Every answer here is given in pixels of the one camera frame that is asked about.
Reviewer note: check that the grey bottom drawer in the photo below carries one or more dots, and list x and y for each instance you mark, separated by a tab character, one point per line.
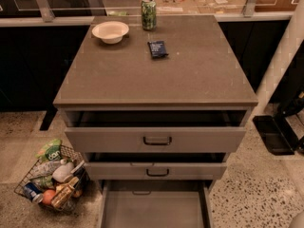
155	204

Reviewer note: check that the grey drawer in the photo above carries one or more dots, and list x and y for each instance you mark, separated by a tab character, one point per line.
174	131
153	166
155	204

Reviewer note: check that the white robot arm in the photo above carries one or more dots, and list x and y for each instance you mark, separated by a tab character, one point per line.
298	221

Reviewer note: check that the grey drawer cabinet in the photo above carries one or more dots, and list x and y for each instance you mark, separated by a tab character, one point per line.
201	72

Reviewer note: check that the grey top drawer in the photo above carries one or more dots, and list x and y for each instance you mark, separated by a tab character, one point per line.
174	131

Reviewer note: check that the grey middle drawer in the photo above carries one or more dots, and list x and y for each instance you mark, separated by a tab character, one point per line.
153	166

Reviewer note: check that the dark blue snack packet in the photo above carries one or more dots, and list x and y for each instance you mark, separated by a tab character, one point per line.
157	49

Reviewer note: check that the white bowl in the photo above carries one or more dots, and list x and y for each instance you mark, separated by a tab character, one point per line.
111	32

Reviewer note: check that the green soda can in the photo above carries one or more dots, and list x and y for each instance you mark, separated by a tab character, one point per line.
148	14

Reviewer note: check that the green chip bag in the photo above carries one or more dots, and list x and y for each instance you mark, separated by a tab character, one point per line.
51	151

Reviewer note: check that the white plastic bottle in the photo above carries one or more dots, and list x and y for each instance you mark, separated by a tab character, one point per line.
63	171

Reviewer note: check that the black floor tray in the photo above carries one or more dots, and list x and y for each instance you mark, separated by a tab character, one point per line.
277	135

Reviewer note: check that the brown snack box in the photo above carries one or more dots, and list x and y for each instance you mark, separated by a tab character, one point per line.
60	199

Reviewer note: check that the orange fruit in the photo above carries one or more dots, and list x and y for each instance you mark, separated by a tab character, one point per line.
48	196

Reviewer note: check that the blue soda can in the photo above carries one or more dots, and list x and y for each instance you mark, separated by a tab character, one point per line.
33	193

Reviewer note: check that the wire basket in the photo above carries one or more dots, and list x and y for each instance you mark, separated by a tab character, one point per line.
41	175

